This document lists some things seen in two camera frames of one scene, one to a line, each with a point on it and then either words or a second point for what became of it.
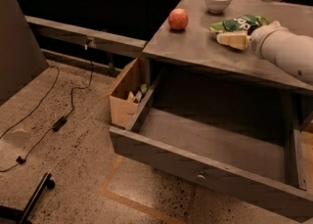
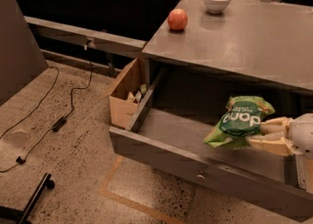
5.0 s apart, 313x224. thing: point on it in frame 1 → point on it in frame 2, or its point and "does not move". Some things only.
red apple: (178, 19) does not move
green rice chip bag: (245, 22) → (242, 119)
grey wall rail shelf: (88, 37) does not move
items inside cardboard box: (138, 95) does not move
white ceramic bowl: (217, 0) does not move
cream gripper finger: (239, 39) → (279, 124)
